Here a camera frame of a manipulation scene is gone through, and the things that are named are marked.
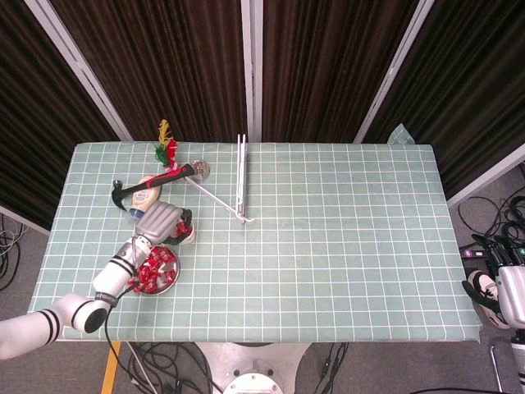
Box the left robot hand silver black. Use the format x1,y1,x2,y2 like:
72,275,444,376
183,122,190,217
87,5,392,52
135,200,194,248

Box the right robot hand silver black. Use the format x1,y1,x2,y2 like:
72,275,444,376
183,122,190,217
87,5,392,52
462,233,525,332

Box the red candies heap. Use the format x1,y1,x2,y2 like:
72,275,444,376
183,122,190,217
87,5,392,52
137,245,176,293

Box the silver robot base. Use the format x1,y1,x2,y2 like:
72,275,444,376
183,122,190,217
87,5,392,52
192,342,313,394

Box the white paper cup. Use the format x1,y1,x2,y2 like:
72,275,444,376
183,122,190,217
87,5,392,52
166,223,196,247

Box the mayonnaise squeeze bottle blue cap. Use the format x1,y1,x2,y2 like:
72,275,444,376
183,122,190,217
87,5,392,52
126,174,163,225

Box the red black claw hammer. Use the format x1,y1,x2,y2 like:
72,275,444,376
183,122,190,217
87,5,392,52
111,163,195,213

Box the round silver metal plate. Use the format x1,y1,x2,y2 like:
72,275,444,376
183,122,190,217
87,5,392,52
133,245,180,295

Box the black box with lit display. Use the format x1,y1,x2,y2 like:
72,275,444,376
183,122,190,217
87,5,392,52
458,244,525,263

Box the clear jar of paper clips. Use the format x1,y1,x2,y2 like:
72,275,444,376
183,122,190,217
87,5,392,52
189,160,211,181

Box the colourful feather shuttlecock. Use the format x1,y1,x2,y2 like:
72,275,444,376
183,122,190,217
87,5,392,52
153,118,180,172

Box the white folding laptop stand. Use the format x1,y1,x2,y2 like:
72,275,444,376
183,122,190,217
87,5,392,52
184,133,256,226

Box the green checked tablecloth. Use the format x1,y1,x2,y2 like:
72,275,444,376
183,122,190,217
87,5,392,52
27,122,482,344

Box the yellow floor tape stripe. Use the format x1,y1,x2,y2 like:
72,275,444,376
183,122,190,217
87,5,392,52
100,341,123,394

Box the dark brown curtain panel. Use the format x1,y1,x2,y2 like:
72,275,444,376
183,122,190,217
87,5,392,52
363,0,525,200
0,0,122,231
262,0,419,144
48,0,247,143

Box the black floor cables bunch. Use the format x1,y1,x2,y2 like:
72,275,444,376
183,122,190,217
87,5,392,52
125,341,225,394
456,162,525,251

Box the grey floor cables bunch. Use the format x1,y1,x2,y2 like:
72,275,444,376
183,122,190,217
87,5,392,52
0,213,30,291

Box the black cable with inline plug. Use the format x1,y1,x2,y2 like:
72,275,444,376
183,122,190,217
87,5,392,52
317,341,349,394

